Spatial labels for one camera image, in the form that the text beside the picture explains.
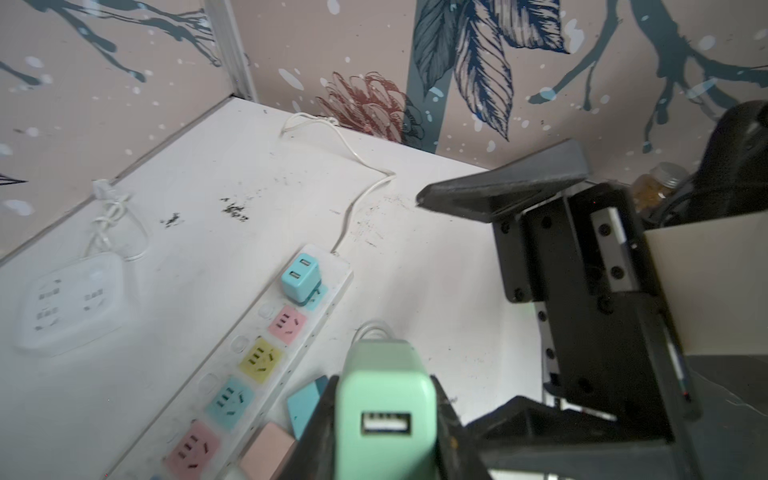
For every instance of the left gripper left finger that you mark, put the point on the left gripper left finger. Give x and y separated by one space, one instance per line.
313 454

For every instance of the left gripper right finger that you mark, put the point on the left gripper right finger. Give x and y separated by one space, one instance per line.
457 457

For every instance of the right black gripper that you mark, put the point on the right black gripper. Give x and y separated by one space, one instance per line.
609 345

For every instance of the green plug adapter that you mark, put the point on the green plug adapter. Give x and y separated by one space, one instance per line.
385 422

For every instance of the white colourful power strip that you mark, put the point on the white colourful power strip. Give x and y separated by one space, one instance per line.
206 425

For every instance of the teal plug adapter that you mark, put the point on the teal plug adapter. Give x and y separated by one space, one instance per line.
301 279
302 403

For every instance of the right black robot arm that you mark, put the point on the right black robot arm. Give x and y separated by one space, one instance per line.
730 436

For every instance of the pink plug adapter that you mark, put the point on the pink plug adapter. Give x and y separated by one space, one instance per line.
265 457

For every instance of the glass jar with lid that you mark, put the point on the glass jar with lid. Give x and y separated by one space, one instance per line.
649 190

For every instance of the small white power strip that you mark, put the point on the small white power strip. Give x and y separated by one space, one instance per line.
74 305

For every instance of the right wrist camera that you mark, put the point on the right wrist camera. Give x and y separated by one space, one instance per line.
714 277

